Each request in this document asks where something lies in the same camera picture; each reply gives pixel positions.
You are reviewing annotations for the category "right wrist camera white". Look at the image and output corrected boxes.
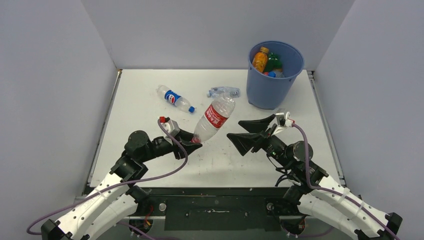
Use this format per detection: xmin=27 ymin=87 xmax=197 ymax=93
xmin=272 ymin=108 xmax=295 ymax=135

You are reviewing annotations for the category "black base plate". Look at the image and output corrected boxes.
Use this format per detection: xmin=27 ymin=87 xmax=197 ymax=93
xmin=109 ymin=186 xmax=332 ymax=233

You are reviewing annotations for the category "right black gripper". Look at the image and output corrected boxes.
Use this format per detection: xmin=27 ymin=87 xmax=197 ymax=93
xmin=226 ymin=114 xmax=293 ymax=169

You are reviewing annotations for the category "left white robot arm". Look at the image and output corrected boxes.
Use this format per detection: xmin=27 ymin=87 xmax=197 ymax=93
xmin=41 ymin=130 xmax=202 ymax=240

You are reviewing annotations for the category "orange juice bottle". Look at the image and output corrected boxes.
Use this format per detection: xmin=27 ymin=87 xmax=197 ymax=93
xmin=252 ymin=46 xmax=269 ymax=73

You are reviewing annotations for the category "clear bottle red label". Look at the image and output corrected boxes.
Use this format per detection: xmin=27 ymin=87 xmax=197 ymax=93
xmin=191 ymin=93 xmax=236 ymax=143

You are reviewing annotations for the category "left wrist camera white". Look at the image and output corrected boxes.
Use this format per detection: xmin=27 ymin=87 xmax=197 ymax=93
xmin=159 ymin=116 xmax=180 ymax=145

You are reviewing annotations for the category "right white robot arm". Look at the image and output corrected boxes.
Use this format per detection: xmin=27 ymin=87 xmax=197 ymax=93
xmin=226 ymin=112 xmax=403 ymax=240

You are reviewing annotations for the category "blue plastic bin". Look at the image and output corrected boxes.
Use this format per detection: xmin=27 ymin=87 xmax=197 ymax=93
xmin=246 ymin=40 xmax=305 ymax=110

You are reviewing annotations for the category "green plastic bottle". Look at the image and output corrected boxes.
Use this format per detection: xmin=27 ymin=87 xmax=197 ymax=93
xmin=263 ymin=52 xmax=283 ymax=73

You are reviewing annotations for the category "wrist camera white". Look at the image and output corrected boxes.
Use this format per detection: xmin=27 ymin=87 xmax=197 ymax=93
xmin=272 ymin=108 xmax=295 ymax=135
xmin=159 ymin=116 xmax=180 ymax=145

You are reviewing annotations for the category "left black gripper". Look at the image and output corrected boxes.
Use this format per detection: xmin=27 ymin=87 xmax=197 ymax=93
xmin=139 ymin=128 xmax=202 ymax=163

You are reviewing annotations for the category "Pepsi bottle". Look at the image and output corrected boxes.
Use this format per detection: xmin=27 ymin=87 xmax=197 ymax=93
xmin=156 ymin=85 xmax=195 ymax=114
xmin=267 ymin=71 xmax=276 ymax=78

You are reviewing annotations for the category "crushed clear water bottle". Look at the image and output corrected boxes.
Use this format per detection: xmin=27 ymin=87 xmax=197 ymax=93
xmin=206 ymin=86 xmax=241 ymax=98

